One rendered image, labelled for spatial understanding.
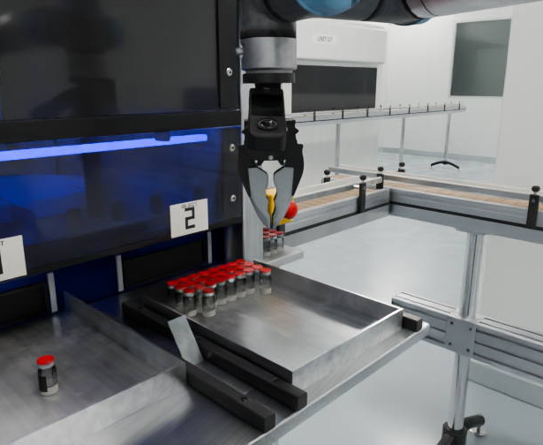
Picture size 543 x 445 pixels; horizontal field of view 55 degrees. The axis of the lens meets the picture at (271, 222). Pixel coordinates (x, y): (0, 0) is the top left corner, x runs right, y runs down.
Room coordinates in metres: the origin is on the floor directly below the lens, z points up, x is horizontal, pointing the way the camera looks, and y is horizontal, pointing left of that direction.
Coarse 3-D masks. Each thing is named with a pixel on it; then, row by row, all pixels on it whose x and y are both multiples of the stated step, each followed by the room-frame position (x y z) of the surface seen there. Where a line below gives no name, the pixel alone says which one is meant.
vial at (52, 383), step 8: (40, 368) 0.57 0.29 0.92; (48, 368) 0.57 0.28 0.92; (56, 368) 0.58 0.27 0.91; (48, 376) 0.57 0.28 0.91; (56, 376) 0.58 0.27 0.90; (48, 384) 0.57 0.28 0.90; (56, 384) 0.58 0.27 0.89; (40, 392) 0.57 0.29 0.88; (48, 392) 0.57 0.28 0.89; (56, 392) 0.58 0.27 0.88
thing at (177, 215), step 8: (200, 200) 0.94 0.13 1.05; (176, 208) 0.90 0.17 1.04; (184, 208) 0.91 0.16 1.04; (200, 208) 0.94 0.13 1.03; (176, 216) 0.90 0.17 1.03; (184, 216) 0.91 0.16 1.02; (200, 216) 0.94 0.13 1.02; (176, 224) 0.90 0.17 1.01; (184, 224) 0.91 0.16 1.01; (200, 224) 0.94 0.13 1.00; (176, 232) 0.90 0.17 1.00; (184, 232) 0.91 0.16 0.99; (192, 232) 0.93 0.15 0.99
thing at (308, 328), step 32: (288, 288) 0.92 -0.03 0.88; (320, 288) 0.87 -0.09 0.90; (192, 320) 0.72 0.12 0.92; (224, 320) 0.78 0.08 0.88; (256, 320) 0.78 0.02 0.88; (288, 320) 0.78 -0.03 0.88; (320, 320) 0.78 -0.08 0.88; (352, 320) 0.78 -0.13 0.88; (384, 320) 0.72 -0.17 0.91; (256, 352) 0.62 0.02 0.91; (288, 352) 0.68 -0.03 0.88; (320, 352) 0.68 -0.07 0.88; (352, 352) 0.66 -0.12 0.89
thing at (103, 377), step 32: (32, 320) 0.78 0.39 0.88; (64, 320) 0.78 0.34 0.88; (96, 320) 0.75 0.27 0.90; (0, 352) 0.68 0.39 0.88; (32, 352) 0.68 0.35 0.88; (64, 352) 0.68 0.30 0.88; (96, 352) 0.68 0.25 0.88; (128, 352) 0.68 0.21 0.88; (160, 352) 0.62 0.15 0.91; (0, 384) 0.59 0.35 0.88; (32, 384) 0.59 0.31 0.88; (64, 384) 0.59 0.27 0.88; (96, 384) 0.59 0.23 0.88; (128, 384) 0.59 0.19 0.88; (160, 384) 0.56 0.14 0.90; (0, 416) 0.53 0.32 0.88; (32, 416) 0.53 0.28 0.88; (64, 416) 0.48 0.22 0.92; (96, 416) 0.50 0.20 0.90
